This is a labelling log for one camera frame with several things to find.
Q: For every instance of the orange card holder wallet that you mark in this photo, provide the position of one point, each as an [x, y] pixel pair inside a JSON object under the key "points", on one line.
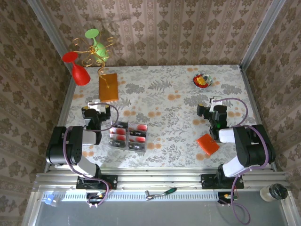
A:
{"points": [[207, 144]]}

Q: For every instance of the clear acrylic card display stand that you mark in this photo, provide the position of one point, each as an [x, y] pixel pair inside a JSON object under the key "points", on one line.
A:
{"points": [[128, 141]]}

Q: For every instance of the red black VIP credit card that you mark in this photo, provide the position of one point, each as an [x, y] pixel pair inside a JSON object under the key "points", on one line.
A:
{"points": [[138, 141], [118, 139], [120, 129], [140, 128]]}

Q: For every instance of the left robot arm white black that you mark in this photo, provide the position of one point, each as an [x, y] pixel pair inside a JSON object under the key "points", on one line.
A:
{"points": [[63, 150]]}

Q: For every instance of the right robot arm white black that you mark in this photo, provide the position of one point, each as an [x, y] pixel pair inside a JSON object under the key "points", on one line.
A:
{"points": [[254, 150]]}

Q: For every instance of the small colourful patterned bowl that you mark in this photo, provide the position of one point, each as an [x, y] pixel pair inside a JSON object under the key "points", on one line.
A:
{"points": [[202, 81]]}

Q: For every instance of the red plastic wine glass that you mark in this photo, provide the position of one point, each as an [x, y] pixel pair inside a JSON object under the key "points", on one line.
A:
{"points": [[80, 75]]}

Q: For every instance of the floral patterned tablecloth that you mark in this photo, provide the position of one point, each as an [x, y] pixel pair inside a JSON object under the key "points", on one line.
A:
{"points": [[164, 94]]}

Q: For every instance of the green plastic wine glass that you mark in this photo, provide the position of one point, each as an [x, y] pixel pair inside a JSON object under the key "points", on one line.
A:
{"points": [[100, 49]]}

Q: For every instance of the white cup with lid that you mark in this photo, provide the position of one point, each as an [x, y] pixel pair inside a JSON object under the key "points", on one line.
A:
{"points": [[277, 191]]}

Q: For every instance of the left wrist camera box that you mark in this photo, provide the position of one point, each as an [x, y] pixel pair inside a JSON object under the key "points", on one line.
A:
{"points": [[94, 104]]}

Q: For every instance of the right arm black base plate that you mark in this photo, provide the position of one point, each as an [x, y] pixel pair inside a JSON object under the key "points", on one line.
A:
{"points": [[205, 182]]}

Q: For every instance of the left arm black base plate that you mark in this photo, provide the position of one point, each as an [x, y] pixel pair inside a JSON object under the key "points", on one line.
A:
{"points": [[111, 182]]}

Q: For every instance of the aluminium mounting rail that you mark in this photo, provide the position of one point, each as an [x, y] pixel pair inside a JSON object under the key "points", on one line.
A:
{"points": [[152, 179]]}

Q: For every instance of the aluminium frame post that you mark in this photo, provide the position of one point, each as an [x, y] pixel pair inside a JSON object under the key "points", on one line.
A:
{"points": [[261, 33], [50, 33]]}

